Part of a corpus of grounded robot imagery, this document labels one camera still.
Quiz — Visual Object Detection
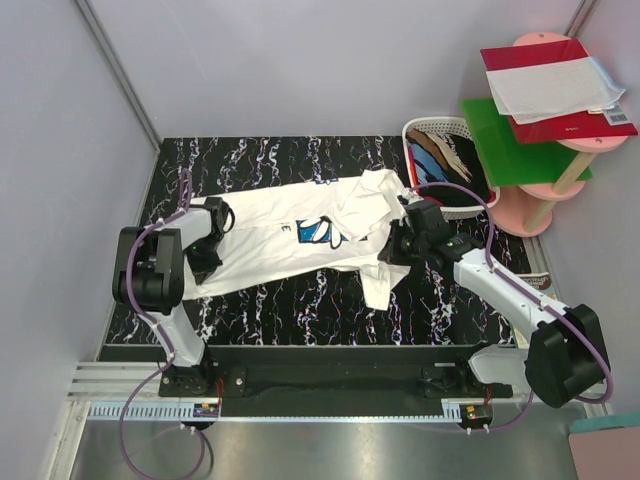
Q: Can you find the pink two-tier stand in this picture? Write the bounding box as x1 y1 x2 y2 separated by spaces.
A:
487 31 629 238

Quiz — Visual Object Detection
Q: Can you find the green plastic sheet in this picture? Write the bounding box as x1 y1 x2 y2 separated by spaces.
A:
460 98 578 188

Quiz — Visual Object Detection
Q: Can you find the white mesh cloth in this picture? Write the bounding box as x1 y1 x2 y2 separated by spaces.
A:
487 56 626 125

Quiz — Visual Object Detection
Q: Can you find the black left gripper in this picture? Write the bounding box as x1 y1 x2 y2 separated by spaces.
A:
184 234 224 285

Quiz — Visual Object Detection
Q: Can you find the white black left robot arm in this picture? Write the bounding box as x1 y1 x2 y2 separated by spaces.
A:
112 197 235 396

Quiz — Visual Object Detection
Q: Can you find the white daisy print t-shirt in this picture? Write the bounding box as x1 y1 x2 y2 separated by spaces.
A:
184 169 418 310

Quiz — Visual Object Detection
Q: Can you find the yellow illustrated paperback book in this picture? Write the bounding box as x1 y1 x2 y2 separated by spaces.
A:
512 272 558 349

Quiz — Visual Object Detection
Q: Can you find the pink board corner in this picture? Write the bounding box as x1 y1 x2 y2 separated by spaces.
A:
569 427 640 480

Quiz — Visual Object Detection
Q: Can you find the white perforated plastic basket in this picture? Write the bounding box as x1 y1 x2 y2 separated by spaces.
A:
401 116 500 208

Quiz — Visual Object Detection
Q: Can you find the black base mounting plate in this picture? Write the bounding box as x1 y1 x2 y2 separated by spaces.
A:
159 364 513 400

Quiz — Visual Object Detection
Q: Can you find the red plastic folder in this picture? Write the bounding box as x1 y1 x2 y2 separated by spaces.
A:
481 39 638 144

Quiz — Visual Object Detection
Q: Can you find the black printed t-shirt in basket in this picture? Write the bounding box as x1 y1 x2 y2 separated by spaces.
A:
404 128 497 204

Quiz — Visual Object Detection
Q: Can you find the teal cloth edge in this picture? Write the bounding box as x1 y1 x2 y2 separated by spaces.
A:
570 413 640 434

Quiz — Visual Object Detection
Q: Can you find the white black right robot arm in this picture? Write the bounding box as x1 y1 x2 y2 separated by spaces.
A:
379 200 613 408

